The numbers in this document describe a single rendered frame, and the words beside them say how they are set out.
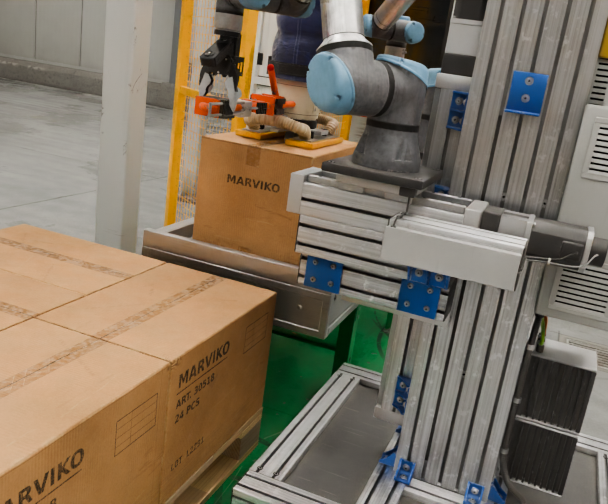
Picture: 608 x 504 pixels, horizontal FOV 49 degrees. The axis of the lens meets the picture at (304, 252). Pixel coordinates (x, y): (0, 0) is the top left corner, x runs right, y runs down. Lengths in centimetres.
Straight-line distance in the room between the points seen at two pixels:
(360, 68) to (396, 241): 35
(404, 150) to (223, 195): 95
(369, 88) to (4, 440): 93
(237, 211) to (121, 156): 112
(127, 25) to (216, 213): 120
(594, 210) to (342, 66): 62
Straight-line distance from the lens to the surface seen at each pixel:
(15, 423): 135
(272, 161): 217
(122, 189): 327
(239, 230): 226
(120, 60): 322
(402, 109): 144
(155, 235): 233
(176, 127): 367
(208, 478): 210
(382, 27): 243
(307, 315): 213
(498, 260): 131
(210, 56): 182
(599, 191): 154
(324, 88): 137
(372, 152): 144
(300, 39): 235
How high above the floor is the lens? 125
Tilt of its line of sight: 16 degrees down
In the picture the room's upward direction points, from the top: 8 degrees clockwise
